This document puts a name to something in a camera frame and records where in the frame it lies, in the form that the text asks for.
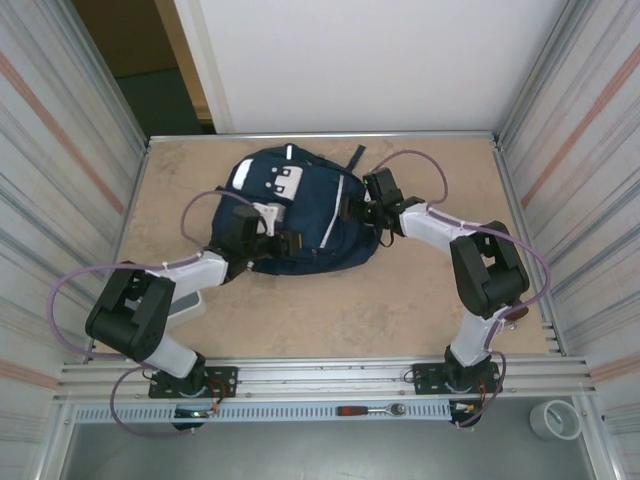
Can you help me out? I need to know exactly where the navy blue backpack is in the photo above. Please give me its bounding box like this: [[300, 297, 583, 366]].
[[209, 142, 381, 277]]

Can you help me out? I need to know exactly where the white grey box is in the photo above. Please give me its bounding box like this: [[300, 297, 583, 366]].
[[167, 291, 208, 329]]

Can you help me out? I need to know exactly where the grey tape roll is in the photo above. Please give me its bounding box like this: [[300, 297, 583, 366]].
[[529, 399, 581, 441]]

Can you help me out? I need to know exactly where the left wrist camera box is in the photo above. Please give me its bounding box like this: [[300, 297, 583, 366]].
[[251, 201, 287, 237]]

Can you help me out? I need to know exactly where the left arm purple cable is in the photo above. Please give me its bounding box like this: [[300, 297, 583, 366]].
[[47, 192, 261, 440]]

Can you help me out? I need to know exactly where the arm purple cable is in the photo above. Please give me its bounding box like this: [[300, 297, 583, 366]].
[[372, 148, 551, 431], [47, 192, 261, 440]]

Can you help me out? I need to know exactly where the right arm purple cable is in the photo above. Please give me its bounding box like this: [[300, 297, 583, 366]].
[[372, 148, 551, 431]]

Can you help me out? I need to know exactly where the aluminium table frame bar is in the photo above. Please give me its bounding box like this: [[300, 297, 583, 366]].
[[147, 130, 501, 147]]

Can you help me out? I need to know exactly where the aluminium mounting rail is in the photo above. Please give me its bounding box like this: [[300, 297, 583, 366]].
[[58, 355, 599, 405]]

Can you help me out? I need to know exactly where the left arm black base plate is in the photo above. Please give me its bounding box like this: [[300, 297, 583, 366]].
[[148, 366, 239, 400]]

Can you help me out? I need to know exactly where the slotted grey cable duct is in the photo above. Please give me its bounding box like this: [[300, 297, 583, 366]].
[[73, 402, 454, 424]]

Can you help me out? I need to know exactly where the brown drawstring pouch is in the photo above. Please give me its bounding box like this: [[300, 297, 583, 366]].
[[503, 303, 530, 332]]

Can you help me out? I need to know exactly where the ratchet wrench red handle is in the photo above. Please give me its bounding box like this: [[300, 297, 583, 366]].
[[336, 402, 407, 419]]

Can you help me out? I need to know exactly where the small circuit board with wires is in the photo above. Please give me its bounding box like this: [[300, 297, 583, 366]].
[[173, 406, 221, 420], [448, 399, 485, 417]]

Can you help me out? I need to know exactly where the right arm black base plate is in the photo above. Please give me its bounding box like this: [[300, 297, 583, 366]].
[[412, 362, 504, 396]]

